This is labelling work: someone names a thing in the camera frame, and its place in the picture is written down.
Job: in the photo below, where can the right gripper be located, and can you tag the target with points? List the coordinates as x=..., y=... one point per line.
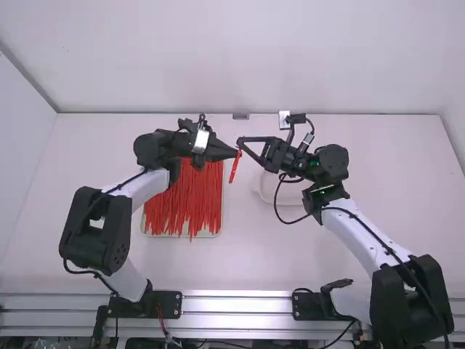
x=287, y=156

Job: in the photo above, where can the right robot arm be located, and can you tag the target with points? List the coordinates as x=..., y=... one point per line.
x=356, y=225

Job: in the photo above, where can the white dish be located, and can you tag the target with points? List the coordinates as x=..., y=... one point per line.
x=265, y=192

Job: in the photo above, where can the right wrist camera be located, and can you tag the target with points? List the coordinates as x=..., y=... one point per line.
x=283, y=120

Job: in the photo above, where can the silver rails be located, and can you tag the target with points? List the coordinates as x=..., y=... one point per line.
x=236, y=301

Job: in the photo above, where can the pale tray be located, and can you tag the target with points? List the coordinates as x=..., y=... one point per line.
x=222, y=203

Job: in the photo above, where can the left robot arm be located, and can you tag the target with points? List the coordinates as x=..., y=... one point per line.
x=152, y=181

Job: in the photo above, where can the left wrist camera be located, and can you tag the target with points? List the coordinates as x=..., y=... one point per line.
x=200, y=141

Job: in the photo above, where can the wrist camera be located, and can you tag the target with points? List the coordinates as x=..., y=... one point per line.
x=283, y=120
x=200, y=141

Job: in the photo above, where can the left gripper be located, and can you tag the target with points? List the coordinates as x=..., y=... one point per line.
x=183, y=145

